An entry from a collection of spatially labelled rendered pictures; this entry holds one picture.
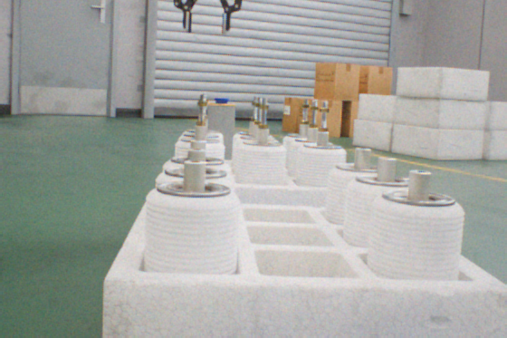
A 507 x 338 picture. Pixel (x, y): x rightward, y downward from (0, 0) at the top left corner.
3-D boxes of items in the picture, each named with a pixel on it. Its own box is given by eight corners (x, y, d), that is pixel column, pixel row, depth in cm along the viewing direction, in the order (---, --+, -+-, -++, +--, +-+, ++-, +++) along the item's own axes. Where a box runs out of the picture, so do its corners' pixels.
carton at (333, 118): (339, 137, 494) (342, 100, 491) (315, 137, 484) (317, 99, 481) (320, 133, 521) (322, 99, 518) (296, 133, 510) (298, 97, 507)
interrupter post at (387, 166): (378, 185, 74) (380, 159, 74) (373, 182, 77) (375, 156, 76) (397, 186, 74) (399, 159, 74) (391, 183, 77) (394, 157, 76)
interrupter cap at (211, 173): (162, 179, 70) (162, 173, 70) (166, 170, 77) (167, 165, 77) (227, 182, 70) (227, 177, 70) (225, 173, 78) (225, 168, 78)
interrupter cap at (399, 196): (394, 207, 60) (394, 201, 60) (373, 194, 67) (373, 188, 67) (466, 210, 60) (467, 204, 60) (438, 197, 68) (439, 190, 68)
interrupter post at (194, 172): (181, 195, 61) (182, 162, 60) (182, 190, 63) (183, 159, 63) (205, 196, 61) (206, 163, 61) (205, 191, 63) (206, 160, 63)
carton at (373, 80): (390, 102, 515) (392, 67, 512) (367, 101, 505) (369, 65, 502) (369, 101, 542) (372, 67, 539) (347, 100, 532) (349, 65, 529)
